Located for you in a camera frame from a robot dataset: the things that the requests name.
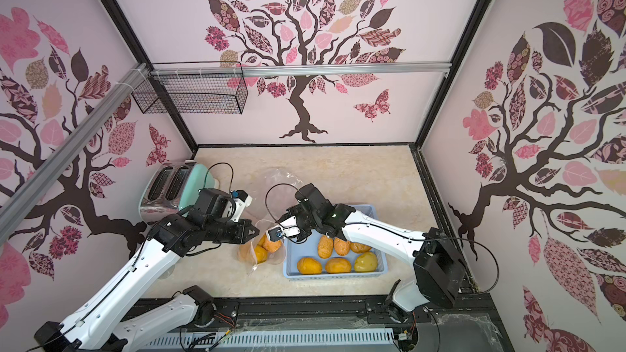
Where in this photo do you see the aluminium frame bar back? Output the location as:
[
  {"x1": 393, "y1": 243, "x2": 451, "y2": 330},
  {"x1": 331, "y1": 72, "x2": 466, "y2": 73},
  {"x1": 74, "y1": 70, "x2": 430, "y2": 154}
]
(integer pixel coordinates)
[{"x1": 151, "y1": 61, "x2": 452, "y2": 78}]

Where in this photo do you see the white vent strip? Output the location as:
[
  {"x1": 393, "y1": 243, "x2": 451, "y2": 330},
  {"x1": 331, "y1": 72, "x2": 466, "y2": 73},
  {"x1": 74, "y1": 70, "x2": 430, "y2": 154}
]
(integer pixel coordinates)
[{"x1": 140, "y1": 329, "x2": 396, "y2": 351}]

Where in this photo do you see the clear zipper bag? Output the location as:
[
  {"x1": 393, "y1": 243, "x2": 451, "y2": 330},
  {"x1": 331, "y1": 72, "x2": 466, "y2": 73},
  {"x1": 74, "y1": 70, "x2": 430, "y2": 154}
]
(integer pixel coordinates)
[{"x1": 237, "y1": 167, "x2": 303, "y2": 274}]

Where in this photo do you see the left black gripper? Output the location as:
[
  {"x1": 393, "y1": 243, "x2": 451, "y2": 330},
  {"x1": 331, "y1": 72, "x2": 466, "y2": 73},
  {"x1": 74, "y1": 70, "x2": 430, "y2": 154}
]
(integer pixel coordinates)
[{"x1": 204, "y1": 217, "x2": 260, "y2": 244}]

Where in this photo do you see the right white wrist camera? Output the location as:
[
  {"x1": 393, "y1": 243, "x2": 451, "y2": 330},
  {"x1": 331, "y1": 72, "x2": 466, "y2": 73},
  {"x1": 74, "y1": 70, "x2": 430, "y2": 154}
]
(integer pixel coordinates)
[{"x1": 267, "y1": 226, "x2": 300, "y2": 242}]

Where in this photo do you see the mint green toaster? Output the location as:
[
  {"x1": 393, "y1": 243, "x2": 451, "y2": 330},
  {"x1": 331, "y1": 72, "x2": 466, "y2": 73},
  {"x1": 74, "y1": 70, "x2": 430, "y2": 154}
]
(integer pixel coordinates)
[{"x1": 139, "y1": 161, "x2": 219, "y2": 225}]

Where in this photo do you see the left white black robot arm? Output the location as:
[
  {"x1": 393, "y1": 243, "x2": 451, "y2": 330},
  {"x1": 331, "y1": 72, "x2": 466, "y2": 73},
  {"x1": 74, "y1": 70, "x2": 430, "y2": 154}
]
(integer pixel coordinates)
[{"x1": 34, "y1": 188, "x2": 259, "y2": 351}]

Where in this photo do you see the light blue plastic basket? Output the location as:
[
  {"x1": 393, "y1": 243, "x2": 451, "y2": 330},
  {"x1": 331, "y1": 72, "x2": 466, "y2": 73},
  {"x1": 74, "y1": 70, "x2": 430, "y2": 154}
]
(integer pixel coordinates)
[{"x1": 283, "y1": 231, "x2": 389, "y2": 281}]

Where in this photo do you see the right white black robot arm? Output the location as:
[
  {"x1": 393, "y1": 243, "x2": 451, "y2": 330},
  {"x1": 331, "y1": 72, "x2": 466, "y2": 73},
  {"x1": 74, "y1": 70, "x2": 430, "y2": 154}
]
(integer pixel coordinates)
[{"x1": 268, "y1": 183, "x2": 469, "y2": 312}]

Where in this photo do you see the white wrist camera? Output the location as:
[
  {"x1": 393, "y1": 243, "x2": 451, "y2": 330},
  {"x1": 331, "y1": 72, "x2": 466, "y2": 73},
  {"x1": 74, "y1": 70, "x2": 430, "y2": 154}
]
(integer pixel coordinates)
[
  {"x1": 231, "y1": 190, "x2": 253, "y2": 223},
  {"x1": 267, "y1": 226, "x2": 300, "y2": 242}
]

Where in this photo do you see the aluminium frame bar left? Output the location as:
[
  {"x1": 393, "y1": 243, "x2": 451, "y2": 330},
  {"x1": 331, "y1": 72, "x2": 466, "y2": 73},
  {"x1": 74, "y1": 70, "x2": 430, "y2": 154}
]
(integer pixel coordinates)
[{"x1": 1, "y1": 63, "x2": 149, "y2": 243}]

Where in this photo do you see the black wire basket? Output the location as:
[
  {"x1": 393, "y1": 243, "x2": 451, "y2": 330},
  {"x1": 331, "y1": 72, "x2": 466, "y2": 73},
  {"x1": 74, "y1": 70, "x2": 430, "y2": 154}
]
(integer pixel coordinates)
[{"x1": 132, "y1": 60, "x2": 249, "y2": 114}]

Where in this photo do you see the yellow green potato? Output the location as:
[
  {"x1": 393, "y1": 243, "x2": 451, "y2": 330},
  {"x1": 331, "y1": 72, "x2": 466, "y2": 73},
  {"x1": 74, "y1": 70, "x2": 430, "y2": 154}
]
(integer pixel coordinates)
[{"x1": 353, "y1": 252, "x2": 378, "y2": 273}]

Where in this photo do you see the aluminium frame bar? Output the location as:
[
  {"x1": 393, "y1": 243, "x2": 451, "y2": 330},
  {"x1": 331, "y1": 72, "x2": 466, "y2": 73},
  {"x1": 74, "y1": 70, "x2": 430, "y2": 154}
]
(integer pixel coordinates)
[
  {"x1": 151, "y1": 61, "x2": 452, "y2": 78},
  {"x1": 1, "y1": 63, "x2": 149, "y2": 243}
]

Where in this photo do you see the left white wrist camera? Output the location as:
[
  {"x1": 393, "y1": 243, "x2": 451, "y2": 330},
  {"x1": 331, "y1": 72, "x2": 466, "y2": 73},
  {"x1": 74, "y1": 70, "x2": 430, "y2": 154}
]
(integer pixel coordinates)
[{"x1": 231, "y1": 190, "x2": 253, "y2": 223}]

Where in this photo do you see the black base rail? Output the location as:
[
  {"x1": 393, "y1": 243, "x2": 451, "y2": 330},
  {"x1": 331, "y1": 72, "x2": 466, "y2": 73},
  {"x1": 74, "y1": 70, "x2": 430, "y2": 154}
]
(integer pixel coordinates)
[{"x1": 125, "y1": 295, "x2": 514, "y2": 351}]

